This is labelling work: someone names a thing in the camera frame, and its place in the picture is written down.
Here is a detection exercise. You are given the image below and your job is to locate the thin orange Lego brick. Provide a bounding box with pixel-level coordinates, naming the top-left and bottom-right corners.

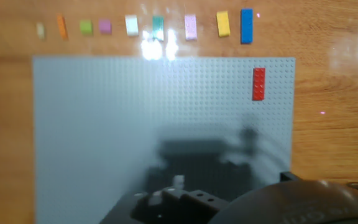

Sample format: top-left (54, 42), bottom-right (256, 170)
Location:
top-left (56, 14), bottom-right (69, 40)

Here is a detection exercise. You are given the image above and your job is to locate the grey Lego baseplate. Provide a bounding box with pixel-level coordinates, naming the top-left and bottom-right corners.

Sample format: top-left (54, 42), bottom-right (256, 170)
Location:
top-left (32, 55), bottom-right (296, 224)

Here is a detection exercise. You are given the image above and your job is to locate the blue long Lego brick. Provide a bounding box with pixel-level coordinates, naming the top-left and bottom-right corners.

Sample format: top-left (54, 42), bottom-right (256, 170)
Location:
top-left (240, 8), bottom-right (254, 44)

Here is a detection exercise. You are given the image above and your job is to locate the small lime Lego brick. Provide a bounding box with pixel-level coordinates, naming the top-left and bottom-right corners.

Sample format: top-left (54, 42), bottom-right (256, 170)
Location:
top-left (79, 19), bottom-right (93, 35)

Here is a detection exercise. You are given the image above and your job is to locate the tiny beige Lego brick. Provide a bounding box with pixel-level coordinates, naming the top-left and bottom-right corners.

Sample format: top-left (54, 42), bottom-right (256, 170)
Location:
top-left (36, 22), bottom-right (46, 40)

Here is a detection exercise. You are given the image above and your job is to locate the red long Lego brick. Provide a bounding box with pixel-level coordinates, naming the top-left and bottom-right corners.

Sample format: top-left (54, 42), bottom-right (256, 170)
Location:
top-left (252, 67), bottom-right (266, 101)

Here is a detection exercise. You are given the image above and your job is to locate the dark green Lego brick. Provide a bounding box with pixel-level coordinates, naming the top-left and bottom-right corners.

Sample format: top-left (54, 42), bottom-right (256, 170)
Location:
top-left (152, 15), bottom-right (165, 41)

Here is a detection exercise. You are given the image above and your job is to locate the yellow Lego brick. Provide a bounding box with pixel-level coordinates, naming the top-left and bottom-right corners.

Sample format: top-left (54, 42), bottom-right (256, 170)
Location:
top-left (216, 11), bottom-right (231, 38)

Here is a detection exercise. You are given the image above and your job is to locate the white Lego brick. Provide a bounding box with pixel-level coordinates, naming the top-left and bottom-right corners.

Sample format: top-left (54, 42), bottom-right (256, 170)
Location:
top-left (124, 14), bottom-right (139, 37)

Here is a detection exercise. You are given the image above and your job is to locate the small magenta Lego brick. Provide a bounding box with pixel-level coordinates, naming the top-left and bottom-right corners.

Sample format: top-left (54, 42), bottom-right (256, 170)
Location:
top-left (98, 19), bottom-right (112, 35)

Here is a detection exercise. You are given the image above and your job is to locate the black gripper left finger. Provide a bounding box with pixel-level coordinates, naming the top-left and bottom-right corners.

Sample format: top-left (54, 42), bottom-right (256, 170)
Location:
top-left (99, 174), bottom-right (229, 224)

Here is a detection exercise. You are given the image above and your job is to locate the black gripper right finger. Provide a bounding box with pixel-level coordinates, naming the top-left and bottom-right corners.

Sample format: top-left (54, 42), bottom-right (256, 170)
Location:
top-left (280, 170), bottom-right (303, 183)

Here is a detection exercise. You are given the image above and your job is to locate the light pink Lego brick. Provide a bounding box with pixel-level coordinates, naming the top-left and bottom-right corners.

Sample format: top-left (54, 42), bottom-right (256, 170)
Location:
top-left (184, 14), bottom-right (198, 41)

